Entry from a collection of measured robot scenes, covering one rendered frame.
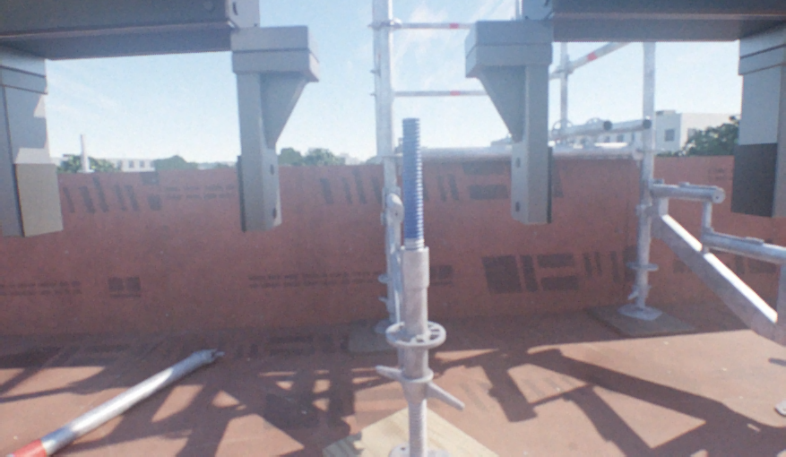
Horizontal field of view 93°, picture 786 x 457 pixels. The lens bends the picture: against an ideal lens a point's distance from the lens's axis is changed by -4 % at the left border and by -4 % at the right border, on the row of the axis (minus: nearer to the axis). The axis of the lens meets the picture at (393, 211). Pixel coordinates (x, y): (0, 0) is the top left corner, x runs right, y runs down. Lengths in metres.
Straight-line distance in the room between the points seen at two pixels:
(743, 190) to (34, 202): 0.40
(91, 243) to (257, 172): 1.88
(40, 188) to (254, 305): 1.60
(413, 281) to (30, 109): 0.64
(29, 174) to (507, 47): 0.26
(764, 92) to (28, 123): 0.41
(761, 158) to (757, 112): 0.03
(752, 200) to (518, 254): 1.59
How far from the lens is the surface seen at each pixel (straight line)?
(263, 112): 0.22
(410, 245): 0.78
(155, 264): 1.96
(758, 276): 2.59
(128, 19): 0.24
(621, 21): 0.25
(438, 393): 0.86
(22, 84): 0.30
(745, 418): 1.48
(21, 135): 0.29
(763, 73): 0.30
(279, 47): 0.21
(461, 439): 1.11
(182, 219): 1.87
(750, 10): 0.27
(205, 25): 0.22
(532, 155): 0.21
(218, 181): 1.80
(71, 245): 2.13
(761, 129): 0.29
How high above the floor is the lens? 0.69
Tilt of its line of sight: 7 degrees down
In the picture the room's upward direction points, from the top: 2 degrees counter-clockwise
